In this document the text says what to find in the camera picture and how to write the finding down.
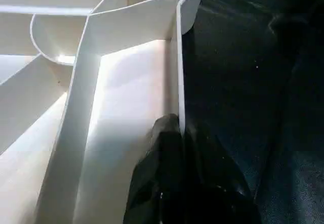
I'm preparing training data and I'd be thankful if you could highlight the white plastic table top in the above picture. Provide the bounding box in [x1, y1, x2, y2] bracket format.
[0, 0, 207, 224]

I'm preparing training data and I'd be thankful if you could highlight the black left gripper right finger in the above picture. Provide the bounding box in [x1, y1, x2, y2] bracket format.
[183, 123, 263, 224]

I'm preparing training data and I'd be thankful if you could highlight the black mat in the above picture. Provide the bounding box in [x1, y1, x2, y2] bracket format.
[180, 0, 324, 224]

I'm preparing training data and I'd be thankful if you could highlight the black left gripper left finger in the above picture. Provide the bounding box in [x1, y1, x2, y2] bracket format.
[123, 114, 186, 224]

